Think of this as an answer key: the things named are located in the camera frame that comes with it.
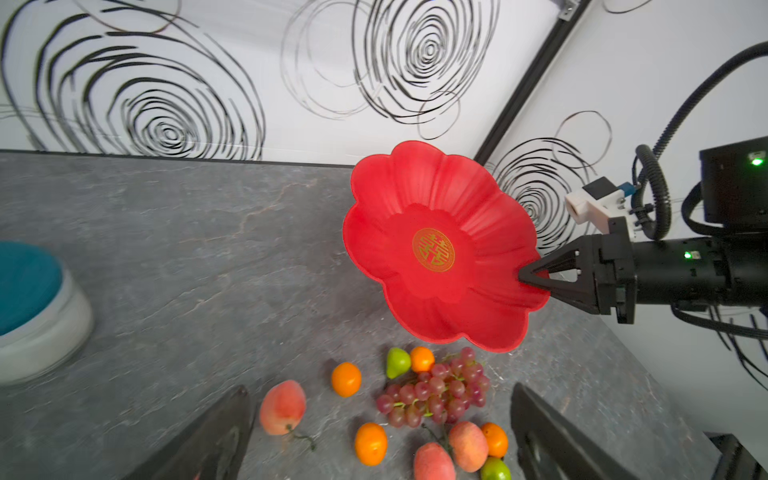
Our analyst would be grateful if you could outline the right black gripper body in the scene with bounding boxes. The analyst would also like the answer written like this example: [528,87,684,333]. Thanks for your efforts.
[577,217,637,324]

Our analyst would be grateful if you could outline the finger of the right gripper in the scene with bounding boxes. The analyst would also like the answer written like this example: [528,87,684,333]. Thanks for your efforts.
[519,275,600,314]
[518,235,600,282]

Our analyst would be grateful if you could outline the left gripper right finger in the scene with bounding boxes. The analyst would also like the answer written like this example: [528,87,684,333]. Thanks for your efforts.
[510,383,635,479]

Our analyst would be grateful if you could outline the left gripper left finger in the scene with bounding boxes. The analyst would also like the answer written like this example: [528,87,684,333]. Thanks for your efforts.
[126,385,253,479]

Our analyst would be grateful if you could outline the fake peach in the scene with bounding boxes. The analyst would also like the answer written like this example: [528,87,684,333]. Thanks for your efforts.
[413,442,456,480]
[259,380,316,451]
[448,421,489,473]

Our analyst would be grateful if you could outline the purple fake grape bunch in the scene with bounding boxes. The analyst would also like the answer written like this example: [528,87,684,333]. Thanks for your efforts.
[375,347,491,428]

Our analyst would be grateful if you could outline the red flower-shaped fruit bowl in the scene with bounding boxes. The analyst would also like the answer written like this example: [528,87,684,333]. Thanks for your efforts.
[342,141,550,353]

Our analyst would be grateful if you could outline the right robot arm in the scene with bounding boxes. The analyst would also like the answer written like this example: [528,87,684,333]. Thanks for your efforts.
[518,42,767,386]

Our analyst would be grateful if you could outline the fake orange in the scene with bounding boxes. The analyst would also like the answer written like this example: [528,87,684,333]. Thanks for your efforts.
[331,362,362,398]
[354,423,388,466]
[410,346,435,373]
[481,422,509,459]

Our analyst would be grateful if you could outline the green fake lime right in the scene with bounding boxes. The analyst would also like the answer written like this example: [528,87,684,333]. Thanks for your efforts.
[480,457,512,480]

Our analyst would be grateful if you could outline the fake orange upper left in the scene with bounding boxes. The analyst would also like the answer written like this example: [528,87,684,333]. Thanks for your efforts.
[331,362,362,398]

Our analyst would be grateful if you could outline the fake orange upper right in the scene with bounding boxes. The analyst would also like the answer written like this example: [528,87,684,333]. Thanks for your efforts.
[410,346,435,373]

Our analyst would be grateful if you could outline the fake orange middle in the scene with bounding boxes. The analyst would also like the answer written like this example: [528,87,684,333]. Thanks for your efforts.
[354,423,388,466]

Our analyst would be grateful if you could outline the green fake pear upper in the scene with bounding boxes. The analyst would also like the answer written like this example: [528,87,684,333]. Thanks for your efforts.
[386,347,412,380]

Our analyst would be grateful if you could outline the white mug with teal lid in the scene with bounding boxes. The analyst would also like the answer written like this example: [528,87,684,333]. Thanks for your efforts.
[1,241,95,386]

